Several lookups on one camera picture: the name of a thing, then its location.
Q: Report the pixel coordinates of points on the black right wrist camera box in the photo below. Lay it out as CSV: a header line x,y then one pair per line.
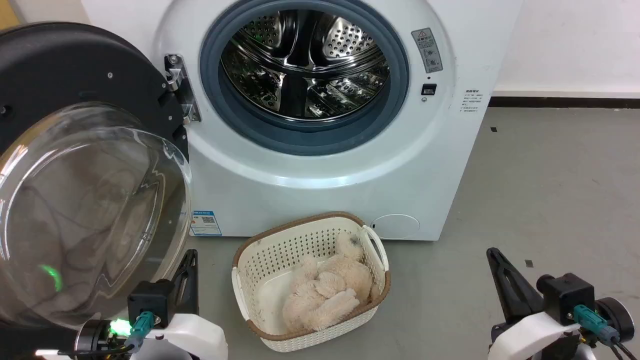
x,y
567,295

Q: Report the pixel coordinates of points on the round white filter cover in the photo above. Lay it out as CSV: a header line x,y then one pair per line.
x,y
396,227

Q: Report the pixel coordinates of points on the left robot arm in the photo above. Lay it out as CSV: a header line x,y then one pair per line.
x,y
92,337

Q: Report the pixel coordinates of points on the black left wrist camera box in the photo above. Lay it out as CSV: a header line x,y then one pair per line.
x,y
150,300

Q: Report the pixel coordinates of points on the stainless steel washer drum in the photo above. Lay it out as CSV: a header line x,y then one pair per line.
x,y
300,65

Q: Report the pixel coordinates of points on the metal door hinge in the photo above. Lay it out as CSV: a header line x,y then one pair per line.
x,y
188,107

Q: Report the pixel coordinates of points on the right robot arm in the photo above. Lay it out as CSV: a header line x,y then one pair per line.
x,y
618,312

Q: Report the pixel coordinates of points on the white front-load washing machine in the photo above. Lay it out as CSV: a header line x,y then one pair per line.
x,y
300,200

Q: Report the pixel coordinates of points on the beige plush toy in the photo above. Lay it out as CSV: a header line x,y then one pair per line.
x,y
330,287

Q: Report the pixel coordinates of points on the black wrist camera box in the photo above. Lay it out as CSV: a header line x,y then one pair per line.
x,y
567,295
150,300

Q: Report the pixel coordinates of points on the black door latch socket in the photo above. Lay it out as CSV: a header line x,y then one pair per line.
x,y
428,89

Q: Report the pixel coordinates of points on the cream perforated laundry basket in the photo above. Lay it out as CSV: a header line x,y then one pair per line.
x,y
260,255

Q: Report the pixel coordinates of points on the white printed text sticker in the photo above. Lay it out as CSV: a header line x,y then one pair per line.
x,y
472,102

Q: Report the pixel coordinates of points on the black wall baseboard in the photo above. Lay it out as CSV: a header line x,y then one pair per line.
x,y
565,102

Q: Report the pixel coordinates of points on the blue energy label sticker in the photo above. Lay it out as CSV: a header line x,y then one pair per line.
x,y
205,223

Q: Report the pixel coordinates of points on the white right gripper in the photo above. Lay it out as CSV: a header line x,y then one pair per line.
x,y
525,336

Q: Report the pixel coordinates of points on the grey warning sticker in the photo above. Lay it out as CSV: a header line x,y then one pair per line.
x,y
427,50

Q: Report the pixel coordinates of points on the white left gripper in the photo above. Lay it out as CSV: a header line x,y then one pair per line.
x,y
200,336

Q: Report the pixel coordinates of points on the black round glass washer door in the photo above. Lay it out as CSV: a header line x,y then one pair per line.
x,y
60,65

